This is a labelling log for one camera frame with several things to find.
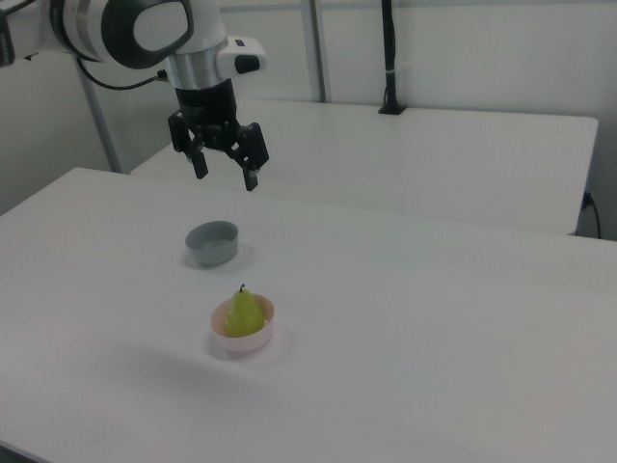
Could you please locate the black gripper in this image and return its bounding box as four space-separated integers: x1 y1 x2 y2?
167 79 270 193

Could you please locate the grey plastic bowl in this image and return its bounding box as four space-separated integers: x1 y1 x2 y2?
185 220 240 268

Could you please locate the black wall cable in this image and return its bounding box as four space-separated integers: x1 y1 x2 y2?
583 191 604 239

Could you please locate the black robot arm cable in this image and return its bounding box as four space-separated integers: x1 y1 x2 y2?
74 55 169 92

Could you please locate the green pear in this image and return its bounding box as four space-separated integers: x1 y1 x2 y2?
223 283 266 339

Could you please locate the pink plastic bowl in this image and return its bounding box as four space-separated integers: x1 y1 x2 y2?
209 292 278 359

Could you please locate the white side table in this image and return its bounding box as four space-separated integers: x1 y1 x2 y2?
129 98 600 237

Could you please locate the grey aluminium frame post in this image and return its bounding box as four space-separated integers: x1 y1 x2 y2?
76 60 122 174
308 0 334 103

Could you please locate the black camera stand pole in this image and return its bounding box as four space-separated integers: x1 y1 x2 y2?
377 0 407 116

